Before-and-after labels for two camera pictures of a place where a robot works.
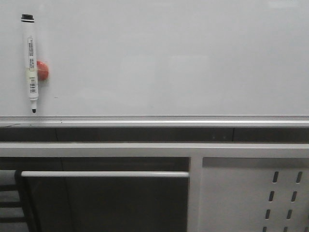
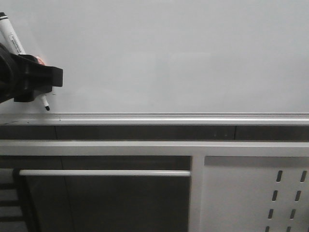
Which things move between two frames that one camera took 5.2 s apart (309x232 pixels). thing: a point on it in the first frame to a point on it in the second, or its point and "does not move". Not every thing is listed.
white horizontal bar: x=104 y=174 does not move
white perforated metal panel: x=254 y=195 does not move
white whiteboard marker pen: x=31 y=49 to x=8 y=38
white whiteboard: x=158 y=64 does not move
